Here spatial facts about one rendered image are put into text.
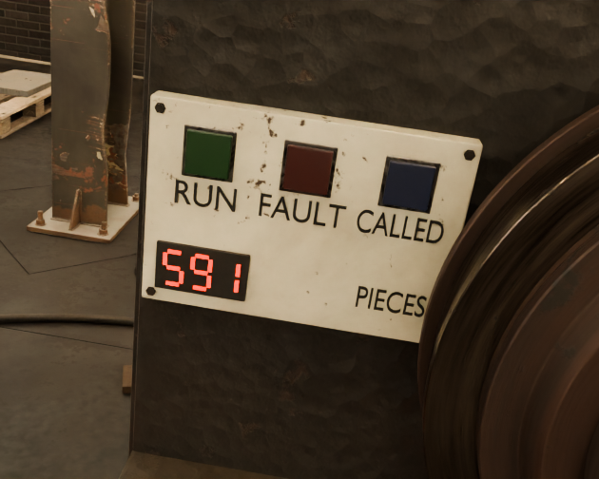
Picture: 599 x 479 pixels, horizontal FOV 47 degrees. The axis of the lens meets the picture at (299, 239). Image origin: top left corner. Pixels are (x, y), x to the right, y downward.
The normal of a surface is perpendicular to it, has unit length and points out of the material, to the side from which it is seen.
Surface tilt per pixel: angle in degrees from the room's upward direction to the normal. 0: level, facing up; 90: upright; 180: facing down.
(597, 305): 65
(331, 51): 90
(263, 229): 90
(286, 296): 90
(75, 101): 90
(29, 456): 0
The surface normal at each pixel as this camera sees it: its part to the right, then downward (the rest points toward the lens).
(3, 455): 0.13, -0.91
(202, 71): -0.11, 0.38
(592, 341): -0.82, -0.27
